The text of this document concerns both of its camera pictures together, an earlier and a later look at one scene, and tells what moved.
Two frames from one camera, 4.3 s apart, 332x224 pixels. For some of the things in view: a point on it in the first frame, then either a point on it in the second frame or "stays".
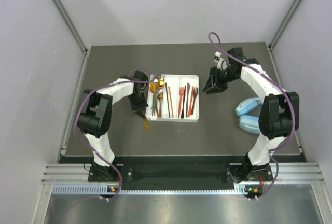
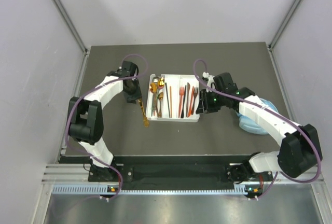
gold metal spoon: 160,97 stays
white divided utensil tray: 174,98 stays
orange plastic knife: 190,110 stays
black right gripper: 213,84 to 204,107
